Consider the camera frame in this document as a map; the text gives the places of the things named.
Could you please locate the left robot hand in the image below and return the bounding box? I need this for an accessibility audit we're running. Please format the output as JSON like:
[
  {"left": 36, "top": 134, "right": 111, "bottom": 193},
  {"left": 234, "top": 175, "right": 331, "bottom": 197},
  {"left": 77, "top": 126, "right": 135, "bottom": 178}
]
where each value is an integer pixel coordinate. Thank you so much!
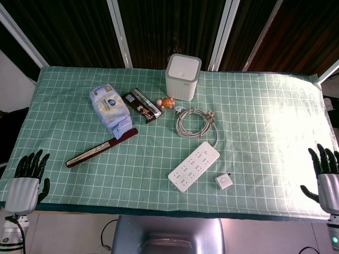
[{"left": 4, "top": 149, "right": 51, "bottom": 214}]

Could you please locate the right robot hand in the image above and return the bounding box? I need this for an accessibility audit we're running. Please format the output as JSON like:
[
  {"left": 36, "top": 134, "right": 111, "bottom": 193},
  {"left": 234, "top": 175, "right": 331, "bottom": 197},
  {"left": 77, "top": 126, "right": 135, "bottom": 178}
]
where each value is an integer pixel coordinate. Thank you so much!
[{"left": 300, "top": 143, "right": 339, "bottom": 215}]

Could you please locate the small white charger cube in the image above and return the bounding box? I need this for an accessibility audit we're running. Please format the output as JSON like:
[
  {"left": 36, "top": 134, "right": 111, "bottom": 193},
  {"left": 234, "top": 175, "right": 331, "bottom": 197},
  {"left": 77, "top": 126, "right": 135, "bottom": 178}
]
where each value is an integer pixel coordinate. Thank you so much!
[{"left": 214, "top": 172, "right": 234, "bottom": 191}]

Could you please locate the white power strip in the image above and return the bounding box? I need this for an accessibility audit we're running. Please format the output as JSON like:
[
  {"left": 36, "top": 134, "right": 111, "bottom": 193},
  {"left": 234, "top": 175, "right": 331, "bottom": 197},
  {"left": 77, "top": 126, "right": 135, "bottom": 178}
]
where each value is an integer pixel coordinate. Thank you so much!
[{"left": 168, "top": 141, "right": 221, "bottom": 193}]

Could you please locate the black furniture piece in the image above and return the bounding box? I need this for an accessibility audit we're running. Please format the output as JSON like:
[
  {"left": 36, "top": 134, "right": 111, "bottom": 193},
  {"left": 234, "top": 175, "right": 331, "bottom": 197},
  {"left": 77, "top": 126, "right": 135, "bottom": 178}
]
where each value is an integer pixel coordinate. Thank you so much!
[{"left": 0, "top": 107, "right": 30, "bottom": 167}]

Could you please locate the dark red folded fan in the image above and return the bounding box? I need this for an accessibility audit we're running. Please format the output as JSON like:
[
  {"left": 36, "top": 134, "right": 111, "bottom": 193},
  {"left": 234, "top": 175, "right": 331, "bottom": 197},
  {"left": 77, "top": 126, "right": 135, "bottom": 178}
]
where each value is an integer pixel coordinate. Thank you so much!
[{"left": 65, "top": 128, "right": 139, "bottom": 169}]

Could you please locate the green checked tablecloth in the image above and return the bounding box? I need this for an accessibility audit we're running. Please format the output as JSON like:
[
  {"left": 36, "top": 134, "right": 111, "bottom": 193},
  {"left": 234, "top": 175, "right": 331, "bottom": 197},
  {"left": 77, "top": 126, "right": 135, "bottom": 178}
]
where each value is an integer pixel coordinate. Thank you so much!
[{"left": 0, "top": 66, "right": 339, "bottom": 222}]

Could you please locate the blue tissue pack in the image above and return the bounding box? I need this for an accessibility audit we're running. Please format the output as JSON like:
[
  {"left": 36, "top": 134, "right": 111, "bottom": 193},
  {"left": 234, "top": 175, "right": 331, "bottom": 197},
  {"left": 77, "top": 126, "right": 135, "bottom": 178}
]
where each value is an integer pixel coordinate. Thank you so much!
[{"left": 89, "top": 84, "right": 132, "bottom": 140}]

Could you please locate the brown snack wrapper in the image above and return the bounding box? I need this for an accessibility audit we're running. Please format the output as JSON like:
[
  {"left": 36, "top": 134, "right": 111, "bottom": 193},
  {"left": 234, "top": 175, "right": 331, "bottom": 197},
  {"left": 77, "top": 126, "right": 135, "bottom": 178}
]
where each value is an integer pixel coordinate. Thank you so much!
[{"left": 121, "top": 88, "right": 164, "bottom": 124}]

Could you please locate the grey robot torso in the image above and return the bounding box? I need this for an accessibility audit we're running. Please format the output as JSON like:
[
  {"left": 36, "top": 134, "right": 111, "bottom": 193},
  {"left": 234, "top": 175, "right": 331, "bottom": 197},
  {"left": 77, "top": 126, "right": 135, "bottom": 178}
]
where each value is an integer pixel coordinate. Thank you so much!
[{"left": 111, "top": 215, "right": 226, "bottom": 254}]

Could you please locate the orange turtle toy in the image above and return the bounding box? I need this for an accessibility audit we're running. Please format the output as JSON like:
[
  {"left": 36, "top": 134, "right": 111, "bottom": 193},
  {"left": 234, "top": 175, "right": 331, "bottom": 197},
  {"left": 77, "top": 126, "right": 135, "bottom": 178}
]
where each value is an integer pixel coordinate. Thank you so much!
[{"left": 155, "top": 97, "right": 176, "bottom": 110}]

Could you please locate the white desktop trash bin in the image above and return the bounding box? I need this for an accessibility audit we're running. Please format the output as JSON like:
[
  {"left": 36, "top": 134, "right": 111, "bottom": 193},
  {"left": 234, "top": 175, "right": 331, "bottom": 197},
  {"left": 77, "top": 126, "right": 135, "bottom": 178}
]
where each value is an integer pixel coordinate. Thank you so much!
[{"left": 165, "top": 53, "right": 202, "bottom": 102}]

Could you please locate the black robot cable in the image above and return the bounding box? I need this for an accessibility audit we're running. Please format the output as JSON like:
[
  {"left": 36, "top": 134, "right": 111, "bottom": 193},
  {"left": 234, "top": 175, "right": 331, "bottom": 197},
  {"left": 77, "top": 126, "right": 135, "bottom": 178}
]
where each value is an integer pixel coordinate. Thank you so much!
[{"left": 100, "top": 218, "right": 119, "bottom": 250}]

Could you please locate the white frame post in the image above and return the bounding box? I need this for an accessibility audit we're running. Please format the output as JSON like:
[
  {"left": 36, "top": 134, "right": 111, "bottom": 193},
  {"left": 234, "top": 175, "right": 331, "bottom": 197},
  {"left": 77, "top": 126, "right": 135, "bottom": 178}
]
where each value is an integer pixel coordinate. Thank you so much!
[
  {"left": 242, "top": 0, "right": 284, "bottom": 71},
  {"left": 0, "top": 5, "right": 49, "bottom": 68},
  {"left": 106, "top": 0, "right": 133, "bottom": 68},
  {"left": 209, "top": 0, "right": 240, "bottom": 71}
]

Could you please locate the white cable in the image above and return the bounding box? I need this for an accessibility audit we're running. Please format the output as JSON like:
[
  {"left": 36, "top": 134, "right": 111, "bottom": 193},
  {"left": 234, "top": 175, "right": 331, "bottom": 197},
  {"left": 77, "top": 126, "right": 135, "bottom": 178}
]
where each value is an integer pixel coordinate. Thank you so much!
[{"left": 174, "top": 106, "right": 220, "bottom": 148}]

